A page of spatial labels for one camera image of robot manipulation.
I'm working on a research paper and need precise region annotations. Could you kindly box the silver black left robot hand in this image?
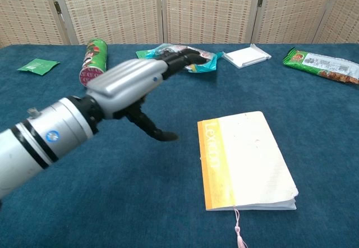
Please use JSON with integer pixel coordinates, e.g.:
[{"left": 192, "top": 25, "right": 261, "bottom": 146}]
[{"left": 85, "top": 48, "right": 210, "bottom": 142}]

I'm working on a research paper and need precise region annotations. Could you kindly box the white lined notebook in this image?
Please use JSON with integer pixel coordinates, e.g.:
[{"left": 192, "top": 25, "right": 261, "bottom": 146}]
[{"left": 197, "top": 111, "right": 299, "bottom": 212}]

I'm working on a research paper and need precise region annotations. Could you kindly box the light blue tasselled bookmark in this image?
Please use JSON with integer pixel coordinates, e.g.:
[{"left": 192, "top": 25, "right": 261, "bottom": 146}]
[{"left": 233, "top": 207, "right": 249, "bottom": 248}]

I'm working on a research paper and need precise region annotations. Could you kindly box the dark blue table surface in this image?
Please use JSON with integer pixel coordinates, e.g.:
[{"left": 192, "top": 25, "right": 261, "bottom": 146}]
[{"left": 0, "top": 43, "right": 359, "bottom": 248}]

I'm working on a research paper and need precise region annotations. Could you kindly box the small green sachet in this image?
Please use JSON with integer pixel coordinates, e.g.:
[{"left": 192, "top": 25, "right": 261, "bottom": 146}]
[
  {"left": 135, "top": 49, "right": 158, "bottom": 61},
  {"left": 16, "top": 58, "right": 61, "bottom": 76}
]

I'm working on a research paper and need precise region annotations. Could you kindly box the green chips can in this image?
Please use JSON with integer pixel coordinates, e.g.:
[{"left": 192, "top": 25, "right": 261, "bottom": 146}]
[{"left": 79, "top": 38, "right": 109, "bottom": 88}]

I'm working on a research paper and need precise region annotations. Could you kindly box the teal clear snack bag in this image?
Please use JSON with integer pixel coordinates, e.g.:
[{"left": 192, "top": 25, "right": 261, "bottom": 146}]
[{"left": 142, "top": 43, "right": 224, "bottom": 74}]

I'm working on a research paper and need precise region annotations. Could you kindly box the woven folding screen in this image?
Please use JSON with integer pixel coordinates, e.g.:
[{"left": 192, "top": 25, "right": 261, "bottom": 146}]
[{"left": 0, "top": 0, "right": 359, "bottom": 45}]

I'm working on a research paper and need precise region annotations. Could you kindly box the white plastic box lid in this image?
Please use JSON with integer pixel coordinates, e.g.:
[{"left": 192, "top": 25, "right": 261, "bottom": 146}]
[{"left": 223, "top": 43, "right": 272, "bottom": 69}]

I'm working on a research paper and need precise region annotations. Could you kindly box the green peanut snack packet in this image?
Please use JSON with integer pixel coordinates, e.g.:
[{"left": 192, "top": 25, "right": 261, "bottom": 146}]
[{"left": 282, "top": 48, "right": 359, "bottom": 85}]

